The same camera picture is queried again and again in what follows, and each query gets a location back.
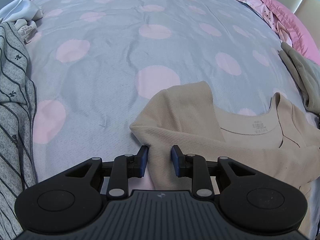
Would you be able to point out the beige headboard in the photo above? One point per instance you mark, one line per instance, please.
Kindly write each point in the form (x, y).
(295, 0)

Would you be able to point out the white hooded sweatshirt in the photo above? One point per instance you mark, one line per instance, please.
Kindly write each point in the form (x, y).
(15, 8)

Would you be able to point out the grey pink-dotted blanket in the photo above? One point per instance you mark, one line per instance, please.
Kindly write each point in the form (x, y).
(112, 67)

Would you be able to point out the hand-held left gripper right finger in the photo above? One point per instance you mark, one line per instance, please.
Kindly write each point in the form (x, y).
(175, 162)

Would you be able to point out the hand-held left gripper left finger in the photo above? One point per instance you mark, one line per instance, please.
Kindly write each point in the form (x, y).
(143, 161)

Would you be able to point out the pink pillow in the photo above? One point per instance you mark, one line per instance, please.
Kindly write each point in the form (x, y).
(300, 30)

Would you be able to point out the grey striped garment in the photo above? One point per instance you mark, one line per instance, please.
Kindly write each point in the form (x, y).
(15, 92)

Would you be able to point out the beige sweater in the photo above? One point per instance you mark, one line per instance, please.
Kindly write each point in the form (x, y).
(187, 115)

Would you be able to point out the olive green garment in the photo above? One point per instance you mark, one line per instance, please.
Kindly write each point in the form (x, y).
(305, 77)

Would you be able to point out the pink patterned garment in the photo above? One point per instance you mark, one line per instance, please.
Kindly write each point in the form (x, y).
(270, 17)

